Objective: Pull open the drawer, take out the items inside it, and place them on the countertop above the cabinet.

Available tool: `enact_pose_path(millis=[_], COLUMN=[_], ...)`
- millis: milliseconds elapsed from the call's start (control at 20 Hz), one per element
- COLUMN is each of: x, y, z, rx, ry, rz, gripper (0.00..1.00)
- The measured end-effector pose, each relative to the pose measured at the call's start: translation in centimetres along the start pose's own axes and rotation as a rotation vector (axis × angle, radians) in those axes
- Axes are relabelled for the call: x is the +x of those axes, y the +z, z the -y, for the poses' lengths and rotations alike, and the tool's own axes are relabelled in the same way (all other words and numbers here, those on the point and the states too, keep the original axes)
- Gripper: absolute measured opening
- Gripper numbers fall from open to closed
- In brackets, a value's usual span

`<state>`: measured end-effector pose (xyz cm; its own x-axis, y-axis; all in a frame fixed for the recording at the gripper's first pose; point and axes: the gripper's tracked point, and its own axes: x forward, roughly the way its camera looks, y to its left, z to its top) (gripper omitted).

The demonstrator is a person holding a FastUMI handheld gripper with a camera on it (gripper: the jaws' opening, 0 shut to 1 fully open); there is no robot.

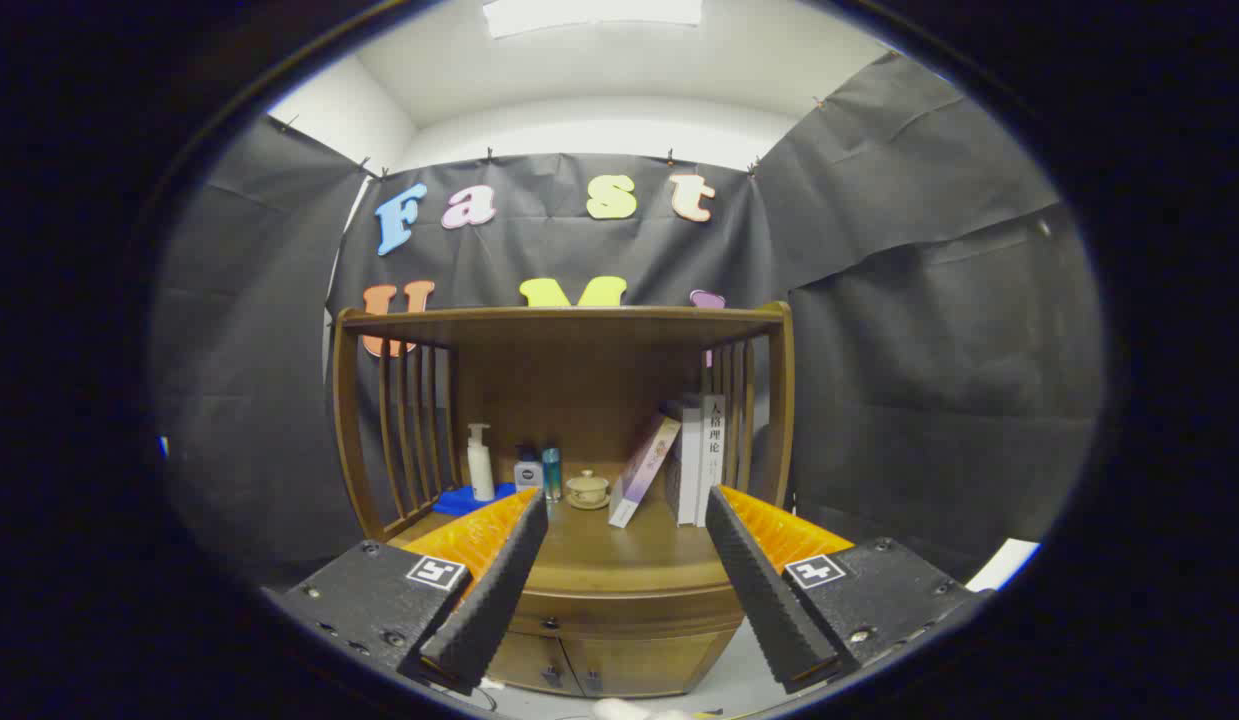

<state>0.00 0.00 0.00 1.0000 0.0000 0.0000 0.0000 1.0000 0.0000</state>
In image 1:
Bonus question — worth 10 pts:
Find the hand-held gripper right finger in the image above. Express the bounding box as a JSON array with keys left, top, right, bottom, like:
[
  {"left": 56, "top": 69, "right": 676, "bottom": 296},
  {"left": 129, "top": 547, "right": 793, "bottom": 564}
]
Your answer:
[{"left": 704, "top": 485, "right": 990, "bottom": 694}]

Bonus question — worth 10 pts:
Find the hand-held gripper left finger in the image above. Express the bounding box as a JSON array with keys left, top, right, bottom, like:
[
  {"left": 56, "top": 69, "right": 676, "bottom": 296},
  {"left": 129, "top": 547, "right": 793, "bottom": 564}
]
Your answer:
[{"left": 279, "top": 487, "right": 550, "bottom": 696}]

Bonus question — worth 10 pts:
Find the wooden drawer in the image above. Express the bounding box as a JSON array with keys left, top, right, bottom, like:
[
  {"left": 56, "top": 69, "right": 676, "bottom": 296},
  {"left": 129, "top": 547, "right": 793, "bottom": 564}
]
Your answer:
[{"left": 509, "top": 588, "right": 745, "bottom": 641}]

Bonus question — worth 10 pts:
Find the wooden countertop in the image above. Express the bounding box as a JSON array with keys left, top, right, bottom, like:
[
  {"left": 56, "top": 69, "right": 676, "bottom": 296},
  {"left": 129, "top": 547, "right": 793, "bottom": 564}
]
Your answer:
[{"left": 389, "top": 495, "right": 750, "bottom": 596}]

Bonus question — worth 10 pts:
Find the wooden cabinet door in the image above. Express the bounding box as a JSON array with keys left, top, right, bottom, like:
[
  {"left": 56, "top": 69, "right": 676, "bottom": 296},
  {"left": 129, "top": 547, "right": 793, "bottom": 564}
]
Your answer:
[{"left": 564, "top": 628, "right": 735, "bottom": 699}]

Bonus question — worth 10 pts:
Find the wooden cabinet with slatted shelf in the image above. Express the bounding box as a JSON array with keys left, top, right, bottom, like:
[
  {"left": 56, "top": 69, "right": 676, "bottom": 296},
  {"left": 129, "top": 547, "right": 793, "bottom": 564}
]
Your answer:
[{"left": 331, "top": 302, "right": 795, "bottom": 699}]

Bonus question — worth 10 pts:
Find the blue folded cloth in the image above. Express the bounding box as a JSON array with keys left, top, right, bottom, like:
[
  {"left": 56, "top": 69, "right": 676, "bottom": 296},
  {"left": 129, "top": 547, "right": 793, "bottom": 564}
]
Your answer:
[{"left": 434, "top": 484, "right": 520, "bottom": 517}]

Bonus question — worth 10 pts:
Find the white pump bottle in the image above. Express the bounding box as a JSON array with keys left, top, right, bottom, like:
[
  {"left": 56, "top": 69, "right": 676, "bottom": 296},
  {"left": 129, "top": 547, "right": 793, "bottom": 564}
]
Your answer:
[{"left": 466, "top": 423, "right": 496, "bottom": 502}]

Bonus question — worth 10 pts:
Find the dark patterned book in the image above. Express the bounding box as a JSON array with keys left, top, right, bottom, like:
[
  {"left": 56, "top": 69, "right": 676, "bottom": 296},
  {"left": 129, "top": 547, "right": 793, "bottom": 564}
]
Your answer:
[{"left": 662, "top": 400, "right": 685, "bottom": 521}]

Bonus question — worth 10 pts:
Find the beige lidded ceramic cup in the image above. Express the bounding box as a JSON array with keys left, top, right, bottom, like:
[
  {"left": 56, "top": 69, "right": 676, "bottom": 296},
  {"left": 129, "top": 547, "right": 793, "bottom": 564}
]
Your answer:
[{"left": 565, "top": 470, "right": 612, "bottom": 511}]

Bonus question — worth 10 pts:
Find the plain white book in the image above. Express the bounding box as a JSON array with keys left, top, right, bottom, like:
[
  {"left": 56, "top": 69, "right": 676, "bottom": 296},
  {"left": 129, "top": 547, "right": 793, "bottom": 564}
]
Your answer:
[{"left": 676, "top": 400, "right": 702, "bottom": 527}]

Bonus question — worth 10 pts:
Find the white book with black characters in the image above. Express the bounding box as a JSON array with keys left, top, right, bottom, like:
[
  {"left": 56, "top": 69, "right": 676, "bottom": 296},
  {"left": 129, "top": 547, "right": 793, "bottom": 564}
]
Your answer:
[{"left": 695, "top": 394, "right": 727, "bottom": 529}]

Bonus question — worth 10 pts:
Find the purple cover book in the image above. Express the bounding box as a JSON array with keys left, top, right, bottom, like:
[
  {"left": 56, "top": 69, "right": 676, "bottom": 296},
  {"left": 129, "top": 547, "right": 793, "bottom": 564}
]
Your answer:
[{"left": 607, "top": 415, "right": 682, "bottom": 529}]

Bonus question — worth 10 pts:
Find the white appliance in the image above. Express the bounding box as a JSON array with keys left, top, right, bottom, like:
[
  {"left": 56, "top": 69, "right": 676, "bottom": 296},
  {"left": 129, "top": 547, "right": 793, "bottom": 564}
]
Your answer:
[{"left": 964, "top": 538, "right": 1040, "bottom": 593}]

